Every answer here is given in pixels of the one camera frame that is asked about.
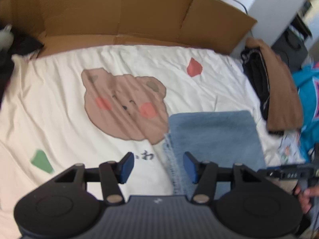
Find brown cardboard sheet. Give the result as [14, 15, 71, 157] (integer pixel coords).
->
[1, 0, 256, 56]

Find grey neck pillow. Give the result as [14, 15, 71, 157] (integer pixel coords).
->
[0, 24, 14, 51]

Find light blue denim pants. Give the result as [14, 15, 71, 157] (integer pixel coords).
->
[163, 111, 266, 197]

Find black garment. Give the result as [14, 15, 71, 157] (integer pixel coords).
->
[0, 26, 45, 105]

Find teal patterned blanket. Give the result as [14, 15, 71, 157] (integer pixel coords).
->
[292, 62, 318, 161]

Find person right hand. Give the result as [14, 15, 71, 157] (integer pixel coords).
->
[295, 184, 319, 214]

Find cream cartoon bear bedsheet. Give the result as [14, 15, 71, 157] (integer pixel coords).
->
[0, 44, 307, 239]

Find folded brown garment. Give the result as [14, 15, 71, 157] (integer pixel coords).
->
[245, 37, 303, 132]

